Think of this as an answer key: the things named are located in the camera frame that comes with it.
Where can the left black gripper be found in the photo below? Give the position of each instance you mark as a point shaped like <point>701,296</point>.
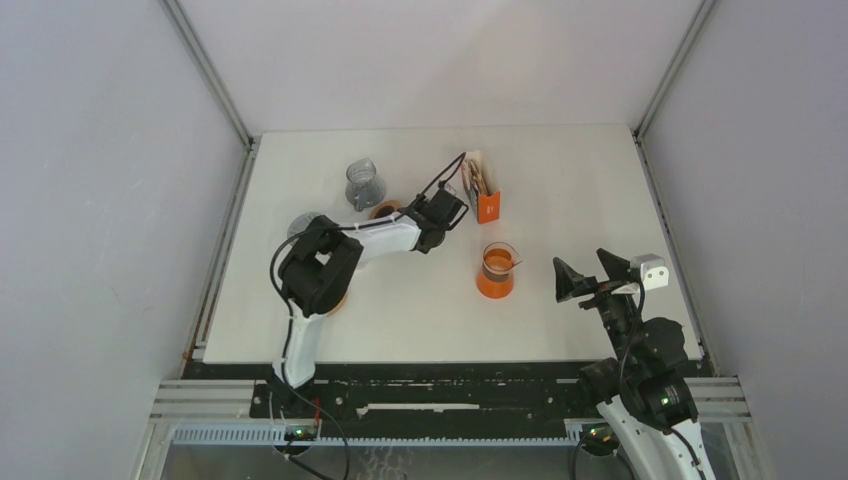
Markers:
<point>425,201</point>

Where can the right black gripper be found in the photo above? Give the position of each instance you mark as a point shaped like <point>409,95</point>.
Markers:
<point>571,283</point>

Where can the orange glass carafe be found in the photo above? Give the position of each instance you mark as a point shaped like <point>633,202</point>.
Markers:
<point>495,277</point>

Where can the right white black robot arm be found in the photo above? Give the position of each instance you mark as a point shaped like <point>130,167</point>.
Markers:
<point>640,391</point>

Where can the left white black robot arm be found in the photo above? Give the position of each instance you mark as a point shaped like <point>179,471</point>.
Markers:
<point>312,270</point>

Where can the orange coffee filter box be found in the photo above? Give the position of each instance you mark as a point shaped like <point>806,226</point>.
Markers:
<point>481,186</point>

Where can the grey ribbed dripper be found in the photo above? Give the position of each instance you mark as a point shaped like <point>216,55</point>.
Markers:
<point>300,224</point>

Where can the grey glass carafe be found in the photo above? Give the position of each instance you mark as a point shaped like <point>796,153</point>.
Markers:
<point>365,188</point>

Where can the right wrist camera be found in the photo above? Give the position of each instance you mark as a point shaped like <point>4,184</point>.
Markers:
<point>652,271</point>

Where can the black mounting base plate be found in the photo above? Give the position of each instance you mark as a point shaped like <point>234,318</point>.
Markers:
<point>506,398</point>

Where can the white cable duct strip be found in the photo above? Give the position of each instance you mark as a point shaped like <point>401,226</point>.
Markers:
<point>267,435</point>

